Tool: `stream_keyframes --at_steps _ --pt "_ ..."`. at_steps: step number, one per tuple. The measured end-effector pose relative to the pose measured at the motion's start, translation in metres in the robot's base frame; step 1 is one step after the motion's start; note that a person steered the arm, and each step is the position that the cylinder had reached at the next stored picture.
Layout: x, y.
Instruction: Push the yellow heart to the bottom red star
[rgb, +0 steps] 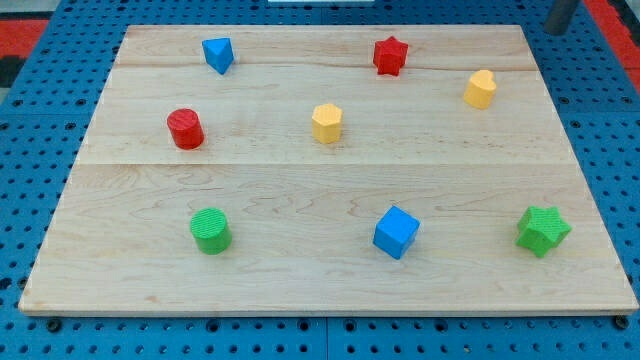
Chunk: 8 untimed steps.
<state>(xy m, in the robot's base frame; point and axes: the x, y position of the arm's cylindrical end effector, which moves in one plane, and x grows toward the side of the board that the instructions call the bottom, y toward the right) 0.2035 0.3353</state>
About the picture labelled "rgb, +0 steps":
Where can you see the red star block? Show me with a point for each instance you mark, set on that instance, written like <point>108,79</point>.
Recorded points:
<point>390,56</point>

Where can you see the yellow heart block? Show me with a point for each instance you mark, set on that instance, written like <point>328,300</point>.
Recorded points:
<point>480,90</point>

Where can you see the green star block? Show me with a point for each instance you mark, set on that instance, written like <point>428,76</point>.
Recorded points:
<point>541,229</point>

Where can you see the yellow hexagon block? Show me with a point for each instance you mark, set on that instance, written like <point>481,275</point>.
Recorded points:
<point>327,123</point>

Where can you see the wooden board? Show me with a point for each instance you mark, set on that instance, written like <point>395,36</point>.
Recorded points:
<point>302,214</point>

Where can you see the blue cube block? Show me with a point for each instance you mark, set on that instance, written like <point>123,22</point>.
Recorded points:
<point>395,232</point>

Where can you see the green cylinder block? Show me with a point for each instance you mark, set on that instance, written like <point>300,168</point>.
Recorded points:
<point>210,230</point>

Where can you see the red cylinder block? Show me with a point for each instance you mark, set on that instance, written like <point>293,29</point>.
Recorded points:
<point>185,128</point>

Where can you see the blue triangle block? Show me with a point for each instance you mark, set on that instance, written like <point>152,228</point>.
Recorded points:
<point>218,54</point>

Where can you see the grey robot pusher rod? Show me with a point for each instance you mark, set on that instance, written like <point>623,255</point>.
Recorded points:
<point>560,16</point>

